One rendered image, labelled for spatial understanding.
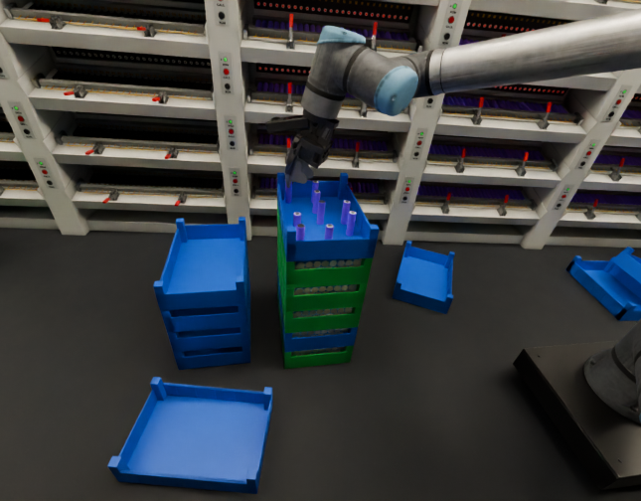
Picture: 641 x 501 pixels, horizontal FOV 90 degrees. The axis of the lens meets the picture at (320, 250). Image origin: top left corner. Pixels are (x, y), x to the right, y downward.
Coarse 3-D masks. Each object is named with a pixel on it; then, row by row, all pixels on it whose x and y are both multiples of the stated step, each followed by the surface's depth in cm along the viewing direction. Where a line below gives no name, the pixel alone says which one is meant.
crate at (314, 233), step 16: (304, 192) 94; (336, 192) 96; (352, 192) 89; (288, 208) 89; (304, 208) 90; (336, 208) 91; (352, 208) 88; (288, 224) 82; (304, 224) 83; (336, 224) 84; (368, 224) 76; (288, 240) 67; (304, 240) 77; (320, 240) 69; (336, 240) 69; (352, 240) 70; (368, 240) 71; (288, 256) 70; (304, 256) 71; (320, 256) 71; (336, 256) 72; (352, 256) 73; (368, 256) 74
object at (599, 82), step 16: (480, 16) 114; (496, 16) 114; (512, 16) 114; (464, 32) 117; (480, 32) 117; (496, 32) 117; (512, 32) 118; (560, 80) 113; (576, 80) 113; (592, 80) 113; (608, 80) 114
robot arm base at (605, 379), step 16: (608, 352) 82; (592, 368) 83; (608, 368) 79; (624, 368) 76; (592, 384) 81; (608, 384) 78; (624, 384) 76; (608, 400) 78; (624, 400) 75; (624, 416) 76
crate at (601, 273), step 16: (576, 256) 140; (576, 272) 140; (592, 272) 145; (608, 272) 145; (624, 272) 139; (592, 288) 132; (608, 288) 136; (624, 288) 137; (640, 288) 132; (608, 304) 125; (624, 304) 129; (640, 304) 129; (624, 320) 122
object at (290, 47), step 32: (256, 0) 108; (288, 0) 108; (320, 0) 108; (352, 0) 109; (256, 32) 105; (288, 32) 105; (320, 32) 108; (384, 32) 114; (416, 32) 115; (288, 64) 106
